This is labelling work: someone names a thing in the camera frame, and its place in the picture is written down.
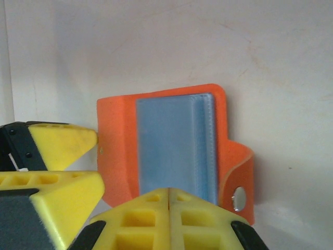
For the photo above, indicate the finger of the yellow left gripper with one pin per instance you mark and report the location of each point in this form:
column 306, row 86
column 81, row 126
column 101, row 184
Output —
column 65, row 143
column 65, row 192

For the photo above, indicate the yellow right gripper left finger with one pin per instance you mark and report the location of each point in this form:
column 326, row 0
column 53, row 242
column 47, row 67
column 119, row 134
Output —
column 140, row 224

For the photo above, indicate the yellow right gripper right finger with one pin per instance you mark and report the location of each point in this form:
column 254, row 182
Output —
column 203, row 224

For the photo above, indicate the orange card holder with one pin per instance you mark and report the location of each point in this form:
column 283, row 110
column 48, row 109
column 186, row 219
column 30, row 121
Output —
column 117, row 125

